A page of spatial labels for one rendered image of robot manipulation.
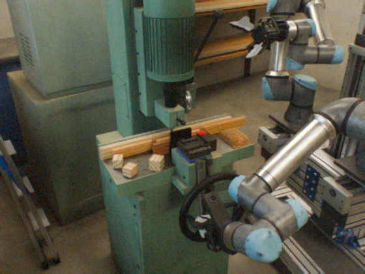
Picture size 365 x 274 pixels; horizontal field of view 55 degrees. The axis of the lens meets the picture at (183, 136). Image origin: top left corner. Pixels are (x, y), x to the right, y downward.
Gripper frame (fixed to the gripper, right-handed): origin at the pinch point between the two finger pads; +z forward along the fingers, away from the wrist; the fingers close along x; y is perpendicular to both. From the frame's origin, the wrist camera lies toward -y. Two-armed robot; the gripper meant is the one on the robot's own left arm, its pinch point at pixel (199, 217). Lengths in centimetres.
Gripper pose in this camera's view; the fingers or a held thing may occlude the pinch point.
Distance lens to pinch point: 115.9
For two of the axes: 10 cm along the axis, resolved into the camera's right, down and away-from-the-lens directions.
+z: -4.1, 0.7, 9.1
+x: 8.8, -2.3, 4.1
